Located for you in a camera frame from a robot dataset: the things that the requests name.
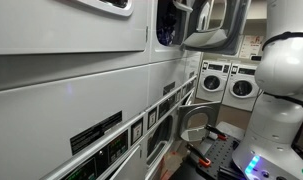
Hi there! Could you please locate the white stacked dryer unit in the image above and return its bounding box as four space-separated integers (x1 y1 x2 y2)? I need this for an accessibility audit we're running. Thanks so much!
182 49 203 109
0 0 150 180
143 0 189 180

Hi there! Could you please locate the white dryer door with window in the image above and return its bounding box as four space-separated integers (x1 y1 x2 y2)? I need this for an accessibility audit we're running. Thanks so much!
176 101 223 144
181 0 253 57

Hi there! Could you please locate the white front-load washer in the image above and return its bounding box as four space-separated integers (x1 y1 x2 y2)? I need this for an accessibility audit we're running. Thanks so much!
195 59 232 103
221 63 261 113

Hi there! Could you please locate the black perforated mounting board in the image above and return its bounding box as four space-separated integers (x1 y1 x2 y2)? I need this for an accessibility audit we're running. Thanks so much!
170 133 249 180

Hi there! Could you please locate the black clamp orange handle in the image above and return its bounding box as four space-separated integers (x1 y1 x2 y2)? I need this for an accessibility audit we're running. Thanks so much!
185 143 213 168
204 123 229 142

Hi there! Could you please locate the white paper wall poster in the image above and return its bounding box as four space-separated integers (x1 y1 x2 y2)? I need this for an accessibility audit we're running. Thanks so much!
239 34 265 60

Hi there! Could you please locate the black mounting bracket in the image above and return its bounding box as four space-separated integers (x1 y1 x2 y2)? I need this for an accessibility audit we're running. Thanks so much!
218 165 247 180

